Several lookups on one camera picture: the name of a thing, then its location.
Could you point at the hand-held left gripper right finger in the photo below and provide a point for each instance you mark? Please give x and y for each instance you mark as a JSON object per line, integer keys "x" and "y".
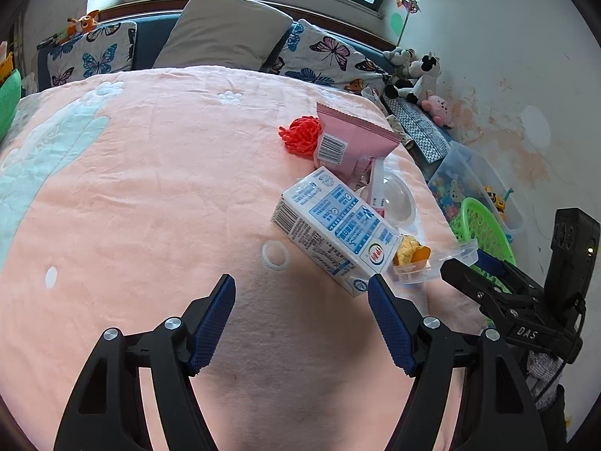
{"x": 392, "y": 329}

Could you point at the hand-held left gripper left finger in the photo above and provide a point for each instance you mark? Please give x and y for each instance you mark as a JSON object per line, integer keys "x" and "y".
{"x": 213, "y": 329}

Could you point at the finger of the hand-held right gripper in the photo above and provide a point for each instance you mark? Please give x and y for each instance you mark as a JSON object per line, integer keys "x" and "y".
{"x": 469, "y": 279}
{"x": 504, "y": 270}

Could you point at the green plastic basket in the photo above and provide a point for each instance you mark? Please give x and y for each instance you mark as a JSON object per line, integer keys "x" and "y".
{"x": 483, "y": 225}

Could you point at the clear plastic snack box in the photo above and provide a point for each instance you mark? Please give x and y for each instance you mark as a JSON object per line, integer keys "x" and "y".
{"x": 422, "y": 258}

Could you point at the white blue milk carton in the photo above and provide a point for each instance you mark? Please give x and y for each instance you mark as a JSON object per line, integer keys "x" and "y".
{"x": 328, "y": 225}

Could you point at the yellow toy car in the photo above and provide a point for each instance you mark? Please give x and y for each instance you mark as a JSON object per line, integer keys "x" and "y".
{"x": 496, "y": 197}

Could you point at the clear plastic storage box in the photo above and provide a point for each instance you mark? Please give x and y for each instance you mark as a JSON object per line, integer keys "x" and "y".
{"x": 462, "y": 174}

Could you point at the clear plastic dome lid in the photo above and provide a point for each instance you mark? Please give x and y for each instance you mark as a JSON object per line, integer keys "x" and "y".
{"x": 396, "y": 197}

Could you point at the small pink white packet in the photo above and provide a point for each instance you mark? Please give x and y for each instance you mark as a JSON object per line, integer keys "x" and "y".
{"x": 375, "y": 183}

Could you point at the pink printed blanket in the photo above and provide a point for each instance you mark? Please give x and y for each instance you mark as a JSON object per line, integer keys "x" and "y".
{"x": 141, "y": 197}

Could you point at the black white patterned box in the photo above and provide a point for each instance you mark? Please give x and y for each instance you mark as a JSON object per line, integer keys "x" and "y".
{"x": 418, "y": 127}

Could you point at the pink plush toy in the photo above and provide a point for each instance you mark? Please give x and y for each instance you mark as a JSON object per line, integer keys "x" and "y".
{"x": 439, "y": 109}

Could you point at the pink snack packet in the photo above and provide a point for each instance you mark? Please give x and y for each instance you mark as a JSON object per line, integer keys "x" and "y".
{"x": 357, "y": 143}

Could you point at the black white cow plush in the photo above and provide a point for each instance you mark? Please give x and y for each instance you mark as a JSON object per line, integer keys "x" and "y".
{"x": 422, "y": 77}

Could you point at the red yarn ball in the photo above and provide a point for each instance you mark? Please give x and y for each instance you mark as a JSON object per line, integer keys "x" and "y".
{"x": 300, "y": 134}

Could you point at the grey white plush toy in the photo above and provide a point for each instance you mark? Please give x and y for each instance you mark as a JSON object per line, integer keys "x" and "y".
{"x": 399, "y": 61}

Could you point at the white butterfly print pillow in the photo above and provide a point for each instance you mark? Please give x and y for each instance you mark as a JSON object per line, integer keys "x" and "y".
{"x": 94, "y": 54}
{"x": 328, "y": 56}

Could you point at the blue sofa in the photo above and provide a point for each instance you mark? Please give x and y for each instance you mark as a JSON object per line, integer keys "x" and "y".
{"x": 150, "y": 37}

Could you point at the grey pillow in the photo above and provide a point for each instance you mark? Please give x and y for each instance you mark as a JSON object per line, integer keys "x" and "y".
{"x": 220, "y": 30}

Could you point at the green plastic bowl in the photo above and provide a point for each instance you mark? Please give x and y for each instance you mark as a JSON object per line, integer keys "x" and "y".
{"x": 9, "y": 103}

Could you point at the orange fox plush toy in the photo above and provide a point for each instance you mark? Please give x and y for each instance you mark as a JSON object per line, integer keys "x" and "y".
{"x": 77, "y": 26}

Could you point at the yellow toy truck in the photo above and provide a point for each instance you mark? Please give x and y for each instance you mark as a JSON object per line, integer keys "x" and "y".
{"x": 5, "y": 68}

